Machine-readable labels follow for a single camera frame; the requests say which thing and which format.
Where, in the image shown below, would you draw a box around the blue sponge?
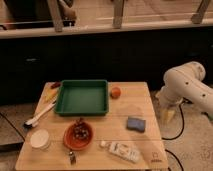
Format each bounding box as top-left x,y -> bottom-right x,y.
127,117 -> 146,132

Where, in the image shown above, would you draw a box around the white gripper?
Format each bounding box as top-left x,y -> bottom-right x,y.
159,89 -> 182,123

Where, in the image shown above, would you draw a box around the black cable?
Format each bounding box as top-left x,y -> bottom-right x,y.
162,99 -> 186,171

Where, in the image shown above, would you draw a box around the white plastic bottle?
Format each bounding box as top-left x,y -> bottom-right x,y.
100,141 -> 140,163

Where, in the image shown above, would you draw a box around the white round lid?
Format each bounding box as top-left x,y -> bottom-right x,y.
30,129 -> 50,149

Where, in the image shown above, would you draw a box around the dark grapes in bowl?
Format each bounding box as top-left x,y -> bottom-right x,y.
74,119 -> 88,139

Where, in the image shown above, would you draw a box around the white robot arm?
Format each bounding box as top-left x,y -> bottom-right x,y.
158,61 -> 213,121

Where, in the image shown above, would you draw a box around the orange fruit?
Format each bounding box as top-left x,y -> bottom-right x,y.
110,87 -> 121,99

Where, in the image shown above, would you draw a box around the green plastic tray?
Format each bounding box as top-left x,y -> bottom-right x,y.
54,80 -> 109,116

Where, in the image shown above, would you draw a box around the orange bowl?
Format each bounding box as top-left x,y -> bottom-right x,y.
63,122 -> 93,151

